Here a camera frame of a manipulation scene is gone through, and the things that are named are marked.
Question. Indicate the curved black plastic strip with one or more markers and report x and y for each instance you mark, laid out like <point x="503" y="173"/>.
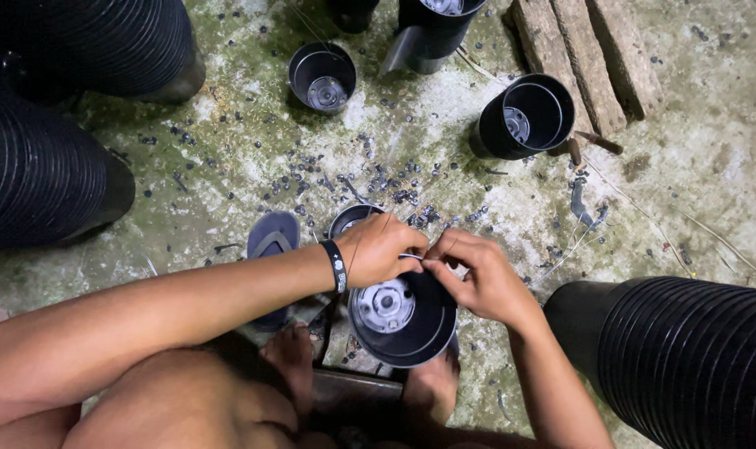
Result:
<point x="579" y="203"/>

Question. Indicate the person's right hand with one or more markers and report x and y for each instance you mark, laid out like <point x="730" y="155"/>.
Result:
<point x="484" y="280"/>

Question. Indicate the long stack of black pots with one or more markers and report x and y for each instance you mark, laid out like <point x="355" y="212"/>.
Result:
<point x="41" y="181"/>
<point x="85" y="47"/>
<point x="683" y="361"/>

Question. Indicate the person's left hand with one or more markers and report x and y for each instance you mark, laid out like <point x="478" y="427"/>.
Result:
<point x="375" y="249"/>

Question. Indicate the short wooden stick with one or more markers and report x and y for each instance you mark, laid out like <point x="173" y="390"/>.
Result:
<point x="575" y="151"/>

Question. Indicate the black rubber wristband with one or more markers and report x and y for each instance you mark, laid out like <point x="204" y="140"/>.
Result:
<point x="336" y="267"/>

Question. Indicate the grey blue flip-flop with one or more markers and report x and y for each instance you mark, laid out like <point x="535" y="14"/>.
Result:
<point x="272" y="236"/>

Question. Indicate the scatter of black plastic bits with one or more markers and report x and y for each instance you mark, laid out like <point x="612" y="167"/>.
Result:
<point x="384" y="181"/>

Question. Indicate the weathered wooden planks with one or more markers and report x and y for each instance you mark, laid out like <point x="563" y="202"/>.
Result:
<point x="587" y="59"/>

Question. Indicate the thin dry twig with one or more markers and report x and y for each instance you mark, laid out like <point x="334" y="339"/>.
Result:
<point x="718" y="237"/>

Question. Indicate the person's right foot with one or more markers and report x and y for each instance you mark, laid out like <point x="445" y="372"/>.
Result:
<point x="431" y="386"/>

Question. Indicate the dark wooden stool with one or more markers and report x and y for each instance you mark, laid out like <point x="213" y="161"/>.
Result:
<point x="353" y="396"/>

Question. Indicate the short stack of black pots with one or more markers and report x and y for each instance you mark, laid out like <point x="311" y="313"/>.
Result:
<point x="431" y="34"/>

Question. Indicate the person's foot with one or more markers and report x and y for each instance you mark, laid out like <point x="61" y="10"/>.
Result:
<point x="289" y="361"/>
<point x="431" y="386"/>

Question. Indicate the black plastic plant pot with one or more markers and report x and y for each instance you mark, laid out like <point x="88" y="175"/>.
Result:
<point x="409" y="330"/>
<point x="353" y="14"/>
<point x="322" y="78"/>
<point x="347" y="218"/>
<point x="524" y="118"/>

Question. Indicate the person's left leg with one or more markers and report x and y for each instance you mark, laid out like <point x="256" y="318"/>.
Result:
<point x="184" y="405"/>

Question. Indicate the person's left foot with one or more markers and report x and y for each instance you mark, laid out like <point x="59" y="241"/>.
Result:
<point x="289" y="361"/>

